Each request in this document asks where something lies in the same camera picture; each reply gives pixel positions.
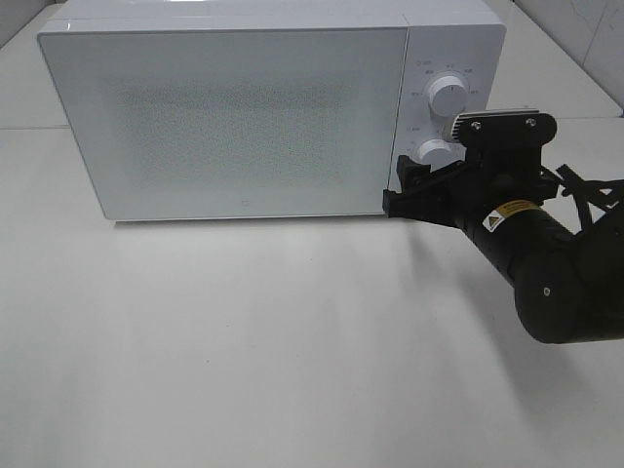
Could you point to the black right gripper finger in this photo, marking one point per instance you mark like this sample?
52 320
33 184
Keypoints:
422 191
503 129

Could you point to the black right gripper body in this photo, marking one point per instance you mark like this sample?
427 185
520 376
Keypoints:
489 181

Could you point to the white microwave knob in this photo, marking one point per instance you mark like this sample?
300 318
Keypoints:
447 94
435 152

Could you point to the white microwave door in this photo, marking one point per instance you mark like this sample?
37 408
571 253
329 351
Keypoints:
232 124

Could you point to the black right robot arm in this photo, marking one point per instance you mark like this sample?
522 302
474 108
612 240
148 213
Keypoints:
554 236

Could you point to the white microwave oven body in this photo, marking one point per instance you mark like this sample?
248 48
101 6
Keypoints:
463 37

